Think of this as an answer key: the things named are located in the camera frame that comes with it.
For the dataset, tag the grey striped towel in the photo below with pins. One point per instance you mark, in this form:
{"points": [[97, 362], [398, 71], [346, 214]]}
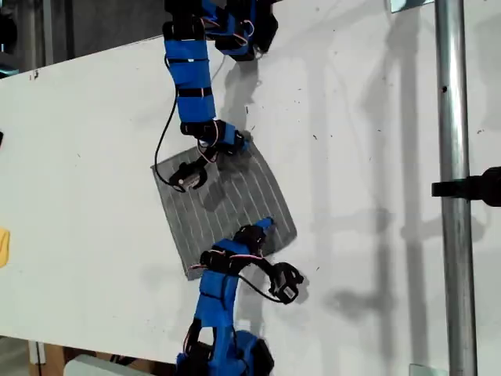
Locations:
{"points": [[242, 196]]}

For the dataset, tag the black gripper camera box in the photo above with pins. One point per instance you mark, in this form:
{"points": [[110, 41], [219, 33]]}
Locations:
{"points": [[285, 284], [188, 178]]}

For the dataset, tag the steel post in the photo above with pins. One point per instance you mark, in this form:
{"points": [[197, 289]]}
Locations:
{"points": [[456, 235]]}

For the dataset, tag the wooden board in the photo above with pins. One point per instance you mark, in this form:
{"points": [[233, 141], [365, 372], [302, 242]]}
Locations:
{"points": [[49, 358]]}

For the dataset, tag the yellow object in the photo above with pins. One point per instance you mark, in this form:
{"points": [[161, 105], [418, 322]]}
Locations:
{"points": [[4, 246]]}

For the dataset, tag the black clamp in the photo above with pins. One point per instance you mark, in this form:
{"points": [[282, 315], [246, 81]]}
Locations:
{"points": [[469, 188]]}

